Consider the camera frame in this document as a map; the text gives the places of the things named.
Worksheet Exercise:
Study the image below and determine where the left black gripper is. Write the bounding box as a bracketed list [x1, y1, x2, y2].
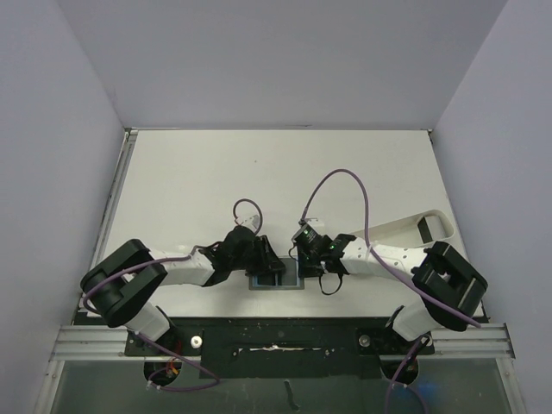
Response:
[230, 235, 284, 276]

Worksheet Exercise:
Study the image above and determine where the grey card holder wallet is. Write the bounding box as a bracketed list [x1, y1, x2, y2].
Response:
[249, 256, 304, 291]

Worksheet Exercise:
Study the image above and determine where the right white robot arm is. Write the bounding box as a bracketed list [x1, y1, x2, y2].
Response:
[292, 223, 488, 353]

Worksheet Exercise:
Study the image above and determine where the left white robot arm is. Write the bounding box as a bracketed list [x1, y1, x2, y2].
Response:
[80, 225, 285, 354]

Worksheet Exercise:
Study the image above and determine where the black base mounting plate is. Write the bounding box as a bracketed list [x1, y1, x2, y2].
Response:
[124, 317, 432, 380]

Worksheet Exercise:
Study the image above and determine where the white plastic tray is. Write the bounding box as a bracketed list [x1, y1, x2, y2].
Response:
[368, 210, 455, 248]

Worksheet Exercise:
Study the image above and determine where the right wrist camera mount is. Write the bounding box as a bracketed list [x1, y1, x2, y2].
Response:
[298, 217, 324, 229]

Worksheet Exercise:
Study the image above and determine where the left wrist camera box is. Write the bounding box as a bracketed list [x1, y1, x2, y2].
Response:
[235, 214, 260, 232]

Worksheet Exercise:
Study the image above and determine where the aluminium rail frame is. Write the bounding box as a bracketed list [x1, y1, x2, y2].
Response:
[50, 129, 513, 367]

